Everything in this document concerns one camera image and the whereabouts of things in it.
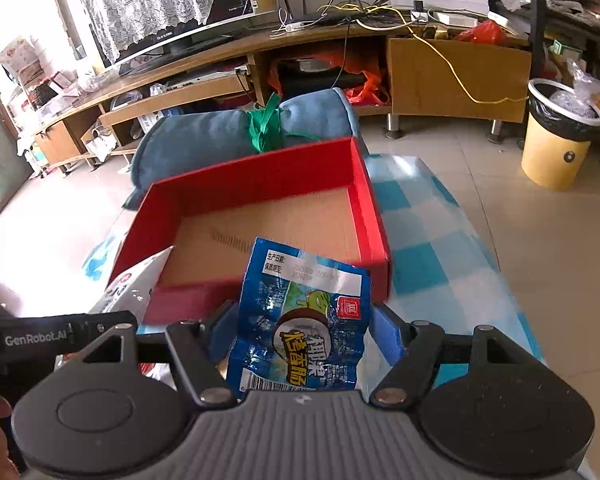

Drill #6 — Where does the blue coconut chips packet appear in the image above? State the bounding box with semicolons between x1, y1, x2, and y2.
226;237;370;399

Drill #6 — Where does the white duck gizzard packet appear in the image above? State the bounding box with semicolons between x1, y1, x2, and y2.
90;246;173;324

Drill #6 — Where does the blue checkered tablecloth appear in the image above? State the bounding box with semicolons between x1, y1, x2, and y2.
82;154;598;480

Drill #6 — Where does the red cardboard box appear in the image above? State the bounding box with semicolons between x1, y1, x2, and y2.
111;136;391;325

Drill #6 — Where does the rolled blue cushion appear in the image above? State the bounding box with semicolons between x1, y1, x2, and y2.
124;88;360;210

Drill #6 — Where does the white blue box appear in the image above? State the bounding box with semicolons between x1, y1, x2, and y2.
130;112;163;140

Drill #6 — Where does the yellow trash bin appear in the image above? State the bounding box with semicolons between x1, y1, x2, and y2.
521;78;600;191

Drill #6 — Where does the wooden TV cabinet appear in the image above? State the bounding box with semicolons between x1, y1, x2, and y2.
32;25;532;166

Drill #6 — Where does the orange bag in cabinet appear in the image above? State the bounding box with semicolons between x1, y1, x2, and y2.
266;48;390;106

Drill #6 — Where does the red plastic bag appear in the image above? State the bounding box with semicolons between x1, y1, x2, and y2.
454;20;508;46

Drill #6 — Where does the black wifi router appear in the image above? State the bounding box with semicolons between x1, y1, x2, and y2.
277;0;392;32

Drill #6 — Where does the flat screen television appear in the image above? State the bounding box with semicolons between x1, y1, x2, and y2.
80;0;277;67

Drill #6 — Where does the green ribbon strap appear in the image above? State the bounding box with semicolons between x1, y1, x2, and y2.
247;91;324;154

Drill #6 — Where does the yellow cable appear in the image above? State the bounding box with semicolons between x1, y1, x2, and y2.
319;1;529;106

